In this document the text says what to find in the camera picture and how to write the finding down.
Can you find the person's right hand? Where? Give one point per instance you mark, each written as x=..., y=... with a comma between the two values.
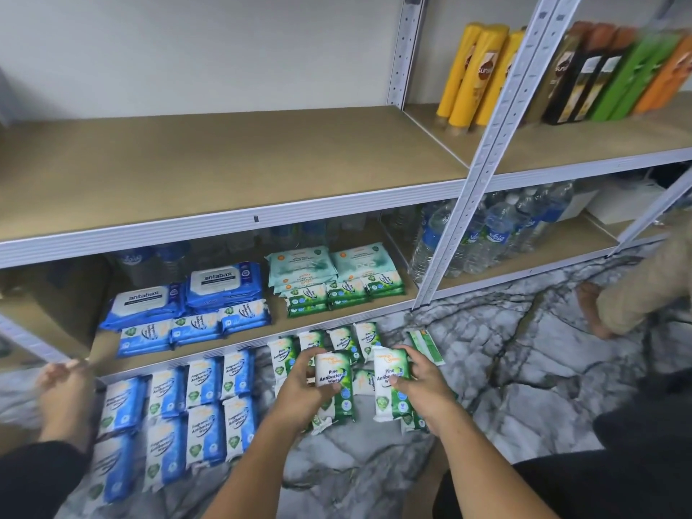
x=427, y=389

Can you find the person's left hand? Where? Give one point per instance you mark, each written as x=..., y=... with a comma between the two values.
x=294, y=400

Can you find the group of green pine packets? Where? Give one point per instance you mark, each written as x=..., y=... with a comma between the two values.
x=344, y=342

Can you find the group of blue wipe packets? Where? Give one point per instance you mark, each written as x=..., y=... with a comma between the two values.
x=162, y=389

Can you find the grey metal shelf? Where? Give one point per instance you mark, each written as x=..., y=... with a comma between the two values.
x=216, y=223

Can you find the person's left forearm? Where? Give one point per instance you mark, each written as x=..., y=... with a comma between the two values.
x=260, y=475

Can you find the person's right forearm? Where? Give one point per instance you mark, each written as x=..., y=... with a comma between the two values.
x=487, y=475

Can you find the person's foot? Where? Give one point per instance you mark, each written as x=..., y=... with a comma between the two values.
x=593, y=308
x=67, y=400

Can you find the person's right leg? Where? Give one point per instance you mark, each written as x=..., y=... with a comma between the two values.
x=606, y=481

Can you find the person's left foot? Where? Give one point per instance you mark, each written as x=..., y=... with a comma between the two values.
x=67, y=400

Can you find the water bottles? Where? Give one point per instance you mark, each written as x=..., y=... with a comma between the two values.
x=497, y=227

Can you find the cardboard box blue print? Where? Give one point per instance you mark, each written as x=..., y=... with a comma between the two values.
x=54, y=308

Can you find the white box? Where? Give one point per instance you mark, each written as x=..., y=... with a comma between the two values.
x=627, y=200

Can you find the yellow bottle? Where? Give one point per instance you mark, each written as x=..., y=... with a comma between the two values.
x=460, y=70
x=478, y=75
x=503, y=86

